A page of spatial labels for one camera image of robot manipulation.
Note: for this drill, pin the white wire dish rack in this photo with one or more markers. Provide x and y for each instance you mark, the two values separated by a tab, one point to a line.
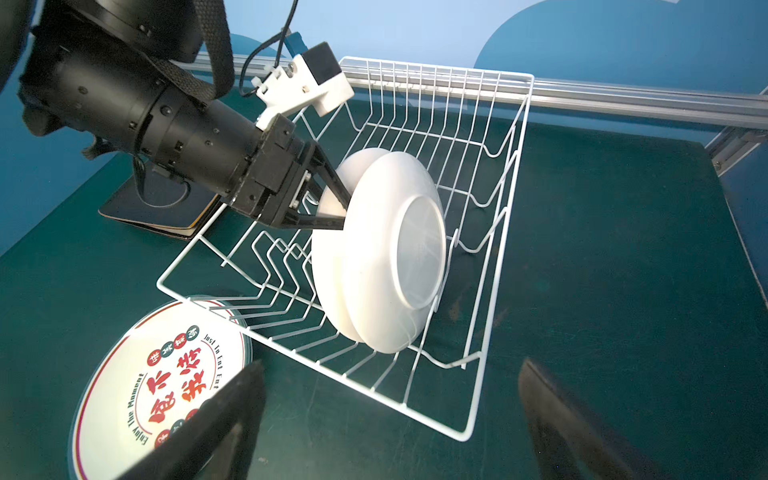
467	127

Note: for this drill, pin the aluminium back frame rail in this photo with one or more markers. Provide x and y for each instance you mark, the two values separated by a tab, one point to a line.
721	109

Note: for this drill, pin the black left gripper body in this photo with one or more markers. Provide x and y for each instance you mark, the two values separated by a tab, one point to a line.
279	174

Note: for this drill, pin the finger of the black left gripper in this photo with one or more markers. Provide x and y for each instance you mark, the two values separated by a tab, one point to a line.
295	220
320	174

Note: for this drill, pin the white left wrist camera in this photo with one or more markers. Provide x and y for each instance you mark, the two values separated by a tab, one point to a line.
313	78

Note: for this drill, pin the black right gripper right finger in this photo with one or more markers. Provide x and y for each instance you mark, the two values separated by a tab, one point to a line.
567	435

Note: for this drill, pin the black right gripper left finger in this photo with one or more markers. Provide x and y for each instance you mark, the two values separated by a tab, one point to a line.
219	441

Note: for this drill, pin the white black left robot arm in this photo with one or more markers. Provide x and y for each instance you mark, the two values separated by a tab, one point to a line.
147	78

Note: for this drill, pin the aluminium right corner post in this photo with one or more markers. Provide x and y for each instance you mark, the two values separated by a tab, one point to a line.
743	135

